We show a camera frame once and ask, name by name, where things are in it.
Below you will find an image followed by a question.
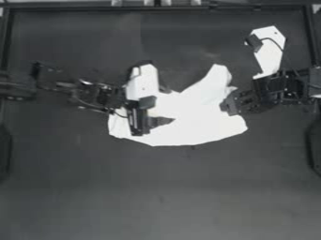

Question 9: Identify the white t-shirt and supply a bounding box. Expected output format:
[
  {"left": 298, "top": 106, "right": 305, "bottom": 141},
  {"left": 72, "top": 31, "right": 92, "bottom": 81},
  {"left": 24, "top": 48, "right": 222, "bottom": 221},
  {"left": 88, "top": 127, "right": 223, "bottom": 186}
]
[{"left": 107, "top": 64, "right": 250, "bottom": 147}]

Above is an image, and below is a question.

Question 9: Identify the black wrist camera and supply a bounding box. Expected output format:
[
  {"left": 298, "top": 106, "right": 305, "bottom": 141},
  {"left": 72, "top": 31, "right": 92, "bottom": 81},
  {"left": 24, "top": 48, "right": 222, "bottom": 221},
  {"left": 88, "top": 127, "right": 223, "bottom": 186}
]
[
  {"left": 137, "top": 95, "right": 158, "bottom": 111},
  {"left": 245, "top": 33, "right": 265, "bottom": 53}
]

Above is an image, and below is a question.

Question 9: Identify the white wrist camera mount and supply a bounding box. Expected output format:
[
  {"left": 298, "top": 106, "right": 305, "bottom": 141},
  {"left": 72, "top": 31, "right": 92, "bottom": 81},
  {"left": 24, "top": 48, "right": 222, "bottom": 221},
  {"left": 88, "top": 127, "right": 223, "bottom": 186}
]
[
  {"left": 123, "top": 63, "right": 162, "bottom": 102},
  {"left": 244, "top": 25, "right": 289, "bottom": 81}
]

